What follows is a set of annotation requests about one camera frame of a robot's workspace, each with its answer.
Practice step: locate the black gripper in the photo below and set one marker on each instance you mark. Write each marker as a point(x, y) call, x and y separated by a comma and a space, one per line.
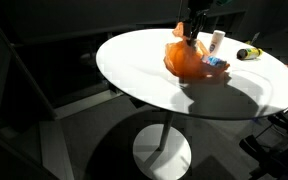
point(200, 6)

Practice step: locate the white cylindrical bottle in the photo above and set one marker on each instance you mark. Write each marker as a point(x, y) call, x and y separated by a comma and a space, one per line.
point(216, 41)

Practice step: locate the yellow vitamin bottle black label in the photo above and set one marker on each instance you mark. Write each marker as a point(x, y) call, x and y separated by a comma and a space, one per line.
point(249, 53)

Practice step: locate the orange plastic bag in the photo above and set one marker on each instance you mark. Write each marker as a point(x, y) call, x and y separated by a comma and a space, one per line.
point(184, 61)

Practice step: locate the blue white packet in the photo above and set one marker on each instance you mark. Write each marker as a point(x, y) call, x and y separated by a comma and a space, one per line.
point(214, 60)

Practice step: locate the white round table base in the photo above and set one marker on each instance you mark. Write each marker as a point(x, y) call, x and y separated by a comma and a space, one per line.
point(172, 161)

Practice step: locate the black equipment stand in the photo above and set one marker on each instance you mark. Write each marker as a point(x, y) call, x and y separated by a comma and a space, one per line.
point(277, 146)

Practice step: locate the white table pedestal pole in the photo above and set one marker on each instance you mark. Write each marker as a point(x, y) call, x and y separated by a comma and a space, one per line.
point(166, 133)

